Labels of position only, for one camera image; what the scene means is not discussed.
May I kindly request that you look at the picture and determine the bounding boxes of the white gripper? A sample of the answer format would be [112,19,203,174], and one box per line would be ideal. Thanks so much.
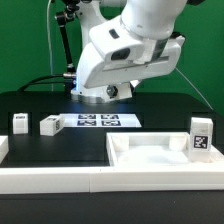
[77,35,185,89]

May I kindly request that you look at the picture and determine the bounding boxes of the white square table top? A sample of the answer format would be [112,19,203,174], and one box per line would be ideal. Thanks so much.
[106,132,224,168]

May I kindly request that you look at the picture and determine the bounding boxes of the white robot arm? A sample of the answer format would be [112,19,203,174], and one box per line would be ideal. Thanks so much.
[62,0,205,103]

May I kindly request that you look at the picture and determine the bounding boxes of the white base tag plate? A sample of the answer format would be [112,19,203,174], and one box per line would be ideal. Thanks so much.
[63,113,141,128]

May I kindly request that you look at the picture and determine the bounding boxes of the white U-shaped obstacle fence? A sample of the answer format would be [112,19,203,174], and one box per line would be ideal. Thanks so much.
[0,134,224,195]

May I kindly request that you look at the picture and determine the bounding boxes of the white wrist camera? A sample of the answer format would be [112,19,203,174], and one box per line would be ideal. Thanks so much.
[89,16,144,62]

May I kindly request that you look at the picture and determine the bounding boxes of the black cables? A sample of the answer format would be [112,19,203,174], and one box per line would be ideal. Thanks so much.
[18,73,76,93]

